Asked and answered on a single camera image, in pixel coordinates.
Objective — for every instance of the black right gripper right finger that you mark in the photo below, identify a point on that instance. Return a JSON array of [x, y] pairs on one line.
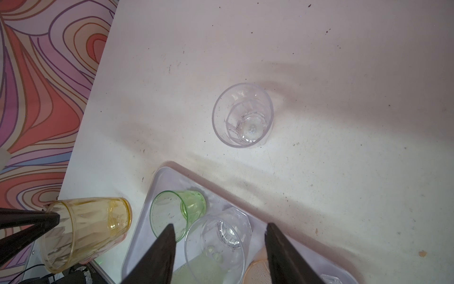
[[285, 263]]

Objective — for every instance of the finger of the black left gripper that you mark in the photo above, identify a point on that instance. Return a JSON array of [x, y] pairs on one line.
[[15, 218], [13, 244]]

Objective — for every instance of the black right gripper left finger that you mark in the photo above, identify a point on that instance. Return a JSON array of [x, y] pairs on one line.
[[156, 266]]

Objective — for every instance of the small clear cup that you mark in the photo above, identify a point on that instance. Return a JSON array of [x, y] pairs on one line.
[[328, 279]]

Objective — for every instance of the pale yellow textured cup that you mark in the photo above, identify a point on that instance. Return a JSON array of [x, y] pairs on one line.
[[200, 270]]

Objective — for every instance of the clear cup front row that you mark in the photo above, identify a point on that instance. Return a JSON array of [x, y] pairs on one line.
[[225, 237]]

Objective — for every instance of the clear cup row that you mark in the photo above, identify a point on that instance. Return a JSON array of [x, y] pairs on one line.
[[225, 237], [243, 116]]

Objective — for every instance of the green cup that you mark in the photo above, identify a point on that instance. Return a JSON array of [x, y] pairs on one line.
[[179, 208]]

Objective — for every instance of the amber yellow cup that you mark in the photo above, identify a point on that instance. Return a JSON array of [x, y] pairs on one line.
[[88, 228]]

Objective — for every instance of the clear cup back row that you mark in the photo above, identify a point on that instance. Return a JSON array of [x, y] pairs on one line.
[[243, 116]]

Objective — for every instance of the lavender tray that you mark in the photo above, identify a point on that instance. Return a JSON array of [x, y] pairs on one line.
[[167, 178]]

